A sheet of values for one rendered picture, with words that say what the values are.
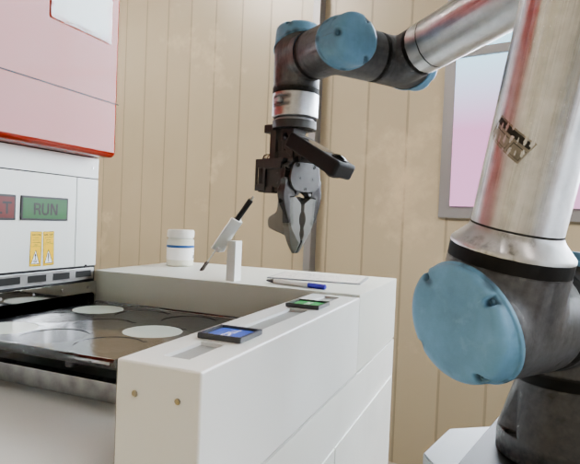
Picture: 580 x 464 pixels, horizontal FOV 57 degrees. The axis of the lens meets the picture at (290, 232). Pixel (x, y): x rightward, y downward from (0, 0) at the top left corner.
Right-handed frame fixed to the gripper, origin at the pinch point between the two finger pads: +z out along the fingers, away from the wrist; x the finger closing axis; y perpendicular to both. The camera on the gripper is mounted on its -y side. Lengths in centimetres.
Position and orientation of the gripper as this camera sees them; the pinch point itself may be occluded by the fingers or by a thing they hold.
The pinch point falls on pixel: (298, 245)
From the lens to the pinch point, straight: 85.6
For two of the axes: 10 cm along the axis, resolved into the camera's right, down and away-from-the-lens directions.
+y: -7.4, -0.5, 6.7
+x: -6.7, -0.1, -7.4
